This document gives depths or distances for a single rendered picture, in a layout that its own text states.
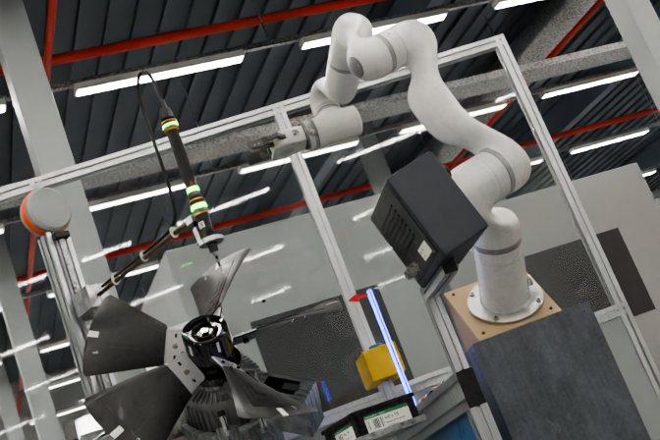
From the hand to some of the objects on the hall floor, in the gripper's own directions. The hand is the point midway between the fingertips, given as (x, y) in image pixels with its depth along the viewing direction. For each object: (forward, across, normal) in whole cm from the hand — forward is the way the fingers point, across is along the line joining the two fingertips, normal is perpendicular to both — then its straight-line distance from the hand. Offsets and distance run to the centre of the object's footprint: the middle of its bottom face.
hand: (250, 152), depth 301 cm
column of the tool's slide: (+60, -59, +165) cm, 186 cm away
